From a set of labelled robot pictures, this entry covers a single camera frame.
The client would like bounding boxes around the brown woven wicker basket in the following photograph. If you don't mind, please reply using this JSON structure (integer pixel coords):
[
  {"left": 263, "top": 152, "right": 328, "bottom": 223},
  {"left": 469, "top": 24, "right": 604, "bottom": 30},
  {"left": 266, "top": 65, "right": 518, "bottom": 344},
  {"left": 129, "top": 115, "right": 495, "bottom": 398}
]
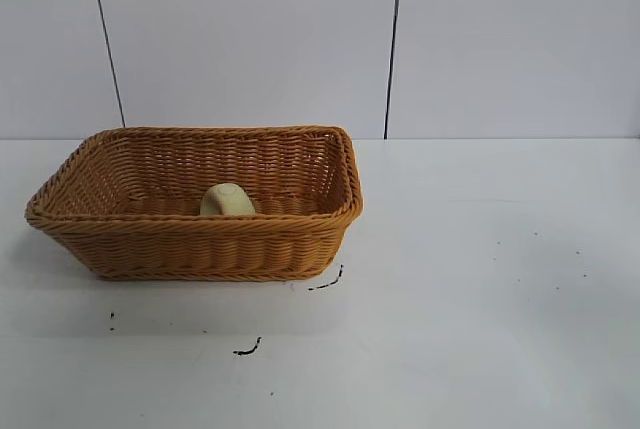
[{"left": 25, "top": 123, "right": 366, "bottom": 282}]

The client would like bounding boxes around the pale yellow egg yolk pastry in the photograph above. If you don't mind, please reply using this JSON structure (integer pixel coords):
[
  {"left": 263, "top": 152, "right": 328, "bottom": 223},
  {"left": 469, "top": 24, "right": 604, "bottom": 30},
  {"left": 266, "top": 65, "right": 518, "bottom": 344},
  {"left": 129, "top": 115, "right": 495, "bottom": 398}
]
[{"left": 199, "top": 183, "right": 257, "bottom": 218}]

